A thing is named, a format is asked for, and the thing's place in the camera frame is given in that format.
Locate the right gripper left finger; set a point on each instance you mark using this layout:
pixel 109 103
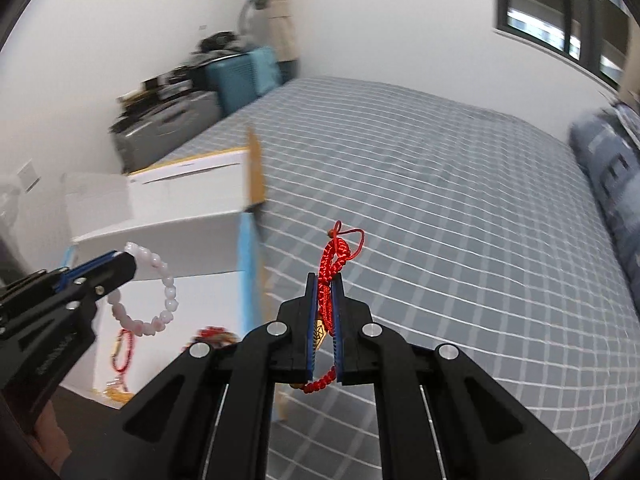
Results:
pixel 206 415

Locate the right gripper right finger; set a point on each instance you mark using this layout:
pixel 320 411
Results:
pixel 440 415

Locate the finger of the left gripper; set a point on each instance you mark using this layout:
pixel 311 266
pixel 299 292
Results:
pixel 127 266
pixel 100 271

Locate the person's left hand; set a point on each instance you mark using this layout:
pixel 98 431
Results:
pixel 49 440

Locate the white box with blue outside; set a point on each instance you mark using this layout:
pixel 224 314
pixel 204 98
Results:
pixel 214 261

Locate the white box with orange outside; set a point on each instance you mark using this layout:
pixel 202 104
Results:
pixel 201 185

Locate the grey checked bed sheet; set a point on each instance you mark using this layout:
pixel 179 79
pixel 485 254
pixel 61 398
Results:
pixel 479 230

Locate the teal suitcase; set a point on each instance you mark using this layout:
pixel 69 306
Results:
pixel 241 79

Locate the beige curtain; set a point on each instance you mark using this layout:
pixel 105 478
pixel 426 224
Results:
pixel 283 39

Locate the blue patterned pillow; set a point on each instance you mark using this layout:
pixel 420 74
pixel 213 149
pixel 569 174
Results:
pixel 606 147

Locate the dark framed window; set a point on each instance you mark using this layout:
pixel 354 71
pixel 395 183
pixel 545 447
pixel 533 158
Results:
pixel 594 34

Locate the white wall socket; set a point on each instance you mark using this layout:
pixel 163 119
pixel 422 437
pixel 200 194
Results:
pixel 28 176

